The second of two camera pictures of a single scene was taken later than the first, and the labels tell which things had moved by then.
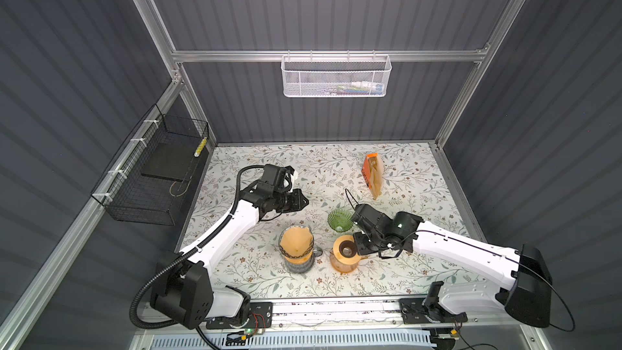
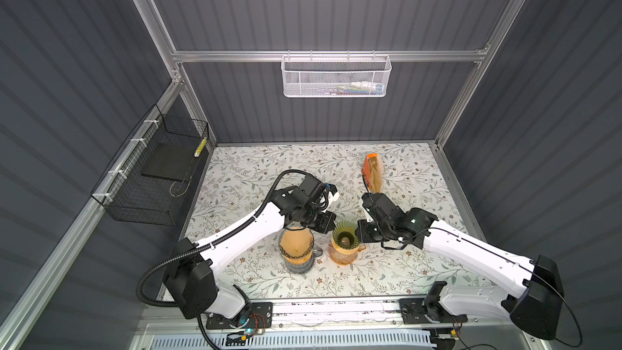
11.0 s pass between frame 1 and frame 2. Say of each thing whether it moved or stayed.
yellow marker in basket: stayed
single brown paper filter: stayed
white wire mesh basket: stayed
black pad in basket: stayed
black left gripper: moved
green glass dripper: moved
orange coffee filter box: stayed
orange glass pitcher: moved
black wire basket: stayed
